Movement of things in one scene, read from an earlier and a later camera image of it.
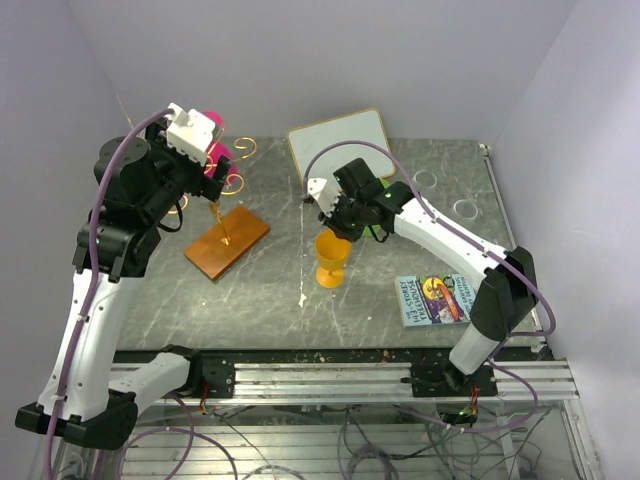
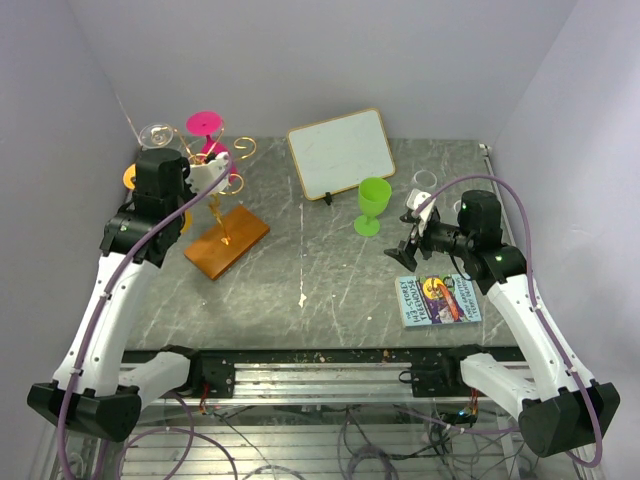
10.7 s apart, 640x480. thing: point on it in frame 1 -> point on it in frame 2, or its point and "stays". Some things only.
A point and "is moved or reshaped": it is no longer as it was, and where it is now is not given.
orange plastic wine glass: [332, 252] is moved or reshaped
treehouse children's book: [435, 299] stays
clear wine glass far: [425, 178] stays
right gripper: [332, 222] -> [403, 255]
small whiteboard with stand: [367, 125] stays
